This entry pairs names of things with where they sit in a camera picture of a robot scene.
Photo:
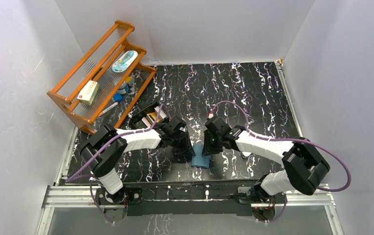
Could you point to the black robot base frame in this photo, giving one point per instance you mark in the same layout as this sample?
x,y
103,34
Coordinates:
x,y
197,197

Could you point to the blue card holder wallet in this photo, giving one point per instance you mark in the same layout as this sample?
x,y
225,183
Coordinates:
x,y
199,159

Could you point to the blue small object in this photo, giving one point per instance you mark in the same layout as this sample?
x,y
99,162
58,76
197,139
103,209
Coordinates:
x,y
118,96

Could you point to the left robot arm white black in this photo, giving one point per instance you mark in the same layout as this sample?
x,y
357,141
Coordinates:
x,y
102,151

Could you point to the grey pen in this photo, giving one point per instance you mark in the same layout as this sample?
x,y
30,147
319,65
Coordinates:
x,y
108,108

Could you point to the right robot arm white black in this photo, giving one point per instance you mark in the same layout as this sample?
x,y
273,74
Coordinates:
x,y
304,167

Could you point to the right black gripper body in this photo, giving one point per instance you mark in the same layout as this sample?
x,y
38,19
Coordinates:
x,y
212,144

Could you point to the white card stack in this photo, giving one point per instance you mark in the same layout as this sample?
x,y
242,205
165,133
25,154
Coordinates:
x,y
152,116

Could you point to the black plastic card box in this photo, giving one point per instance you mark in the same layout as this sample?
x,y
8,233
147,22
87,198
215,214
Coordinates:
x,y
136,123

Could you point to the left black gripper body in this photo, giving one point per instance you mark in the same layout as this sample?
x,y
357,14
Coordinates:
x,y
183,142

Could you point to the orange wooden shelf rack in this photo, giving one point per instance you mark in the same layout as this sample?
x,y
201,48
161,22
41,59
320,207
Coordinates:
x,y
96,65

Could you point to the white red small box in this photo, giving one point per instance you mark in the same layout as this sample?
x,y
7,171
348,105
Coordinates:
x,y
88,92

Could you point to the light blue oval case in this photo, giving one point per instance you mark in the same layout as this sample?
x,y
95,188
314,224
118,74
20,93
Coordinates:
x,y
124,62

